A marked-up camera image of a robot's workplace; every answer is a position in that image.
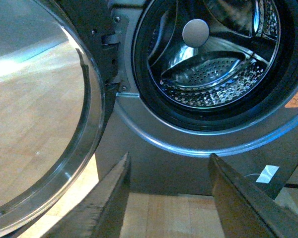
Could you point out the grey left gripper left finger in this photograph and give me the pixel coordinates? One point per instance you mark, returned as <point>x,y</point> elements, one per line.
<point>100,214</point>

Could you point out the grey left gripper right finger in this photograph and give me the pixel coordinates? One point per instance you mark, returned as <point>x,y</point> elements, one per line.
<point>244,210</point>

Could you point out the round washing machine door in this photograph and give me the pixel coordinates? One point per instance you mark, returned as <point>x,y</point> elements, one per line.
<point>51,108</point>

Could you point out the grey front-load washing machine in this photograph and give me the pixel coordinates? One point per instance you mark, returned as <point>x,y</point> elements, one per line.
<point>188,78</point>

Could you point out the silver tape strip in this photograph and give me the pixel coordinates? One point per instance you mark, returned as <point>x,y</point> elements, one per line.
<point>267,174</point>

